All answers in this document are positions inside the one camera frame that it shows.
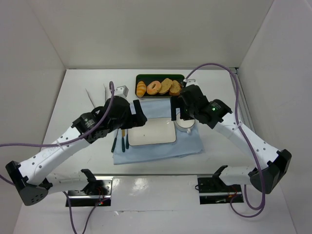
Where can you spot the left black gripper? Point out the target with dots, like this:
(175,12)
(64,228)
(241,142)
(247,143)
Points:
(137,113)

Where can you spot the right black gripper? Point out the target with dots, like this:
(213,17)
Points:
(183,105)

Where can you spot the orange bread roll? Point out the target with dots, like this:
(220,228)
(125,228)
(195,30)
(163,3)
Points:
(141,89)

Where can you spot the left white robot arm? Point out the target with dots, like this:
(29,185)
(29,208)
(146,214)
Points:
(34,178)

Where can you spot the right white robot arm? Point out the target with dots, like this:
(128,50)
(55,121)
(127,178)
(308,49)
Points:
(271,164)

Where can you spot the brown bread slice right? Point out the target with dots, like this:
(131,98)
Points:
(175,88)

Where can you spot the brown bread slice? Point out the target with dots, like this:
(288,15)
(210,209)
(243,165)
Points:
(175,88)
(165,86)

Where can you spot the brown bread slice left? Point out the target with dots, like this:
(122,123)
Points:
(165,86)

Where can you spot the white rectangular plate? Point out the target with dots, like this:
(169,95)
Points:
(155,131)

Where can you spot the glazed donut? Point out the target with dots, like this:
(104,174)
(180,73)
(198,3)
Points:
(153,88)

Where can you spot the dark green serving tray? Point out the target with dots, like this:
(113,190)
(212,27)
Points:
(148,78)

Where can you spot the light blue cloth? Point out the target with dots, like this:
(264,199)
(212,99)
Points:
(184,145)

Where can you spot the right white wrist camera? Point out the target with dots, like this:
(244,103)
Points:
(188,81)

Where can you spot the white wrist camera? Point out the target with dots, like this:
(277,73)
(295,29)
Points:
(122,91)
(188,81)

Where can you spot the green handled spoon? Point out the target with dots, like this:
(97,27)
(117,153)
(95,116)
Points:
(122,140)

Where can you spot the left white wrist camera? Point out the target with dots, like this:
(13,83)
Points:
(122,91)

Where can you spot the white bowl with handle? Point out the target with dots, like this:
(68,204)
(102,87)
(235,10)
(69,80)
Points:
(184,125)

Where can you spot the green handled knife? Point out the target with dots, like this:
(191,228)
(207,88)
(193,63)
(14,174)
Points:
(127,140)

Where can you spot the green handled fork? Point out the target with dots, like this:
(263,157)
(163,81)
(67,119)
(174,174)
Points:
(115,141)

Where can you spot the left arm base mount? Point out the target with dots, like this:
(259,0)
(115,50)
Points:
(97,191)

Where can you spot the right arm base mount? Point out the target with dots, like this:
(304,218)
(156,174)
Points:
(212,190)

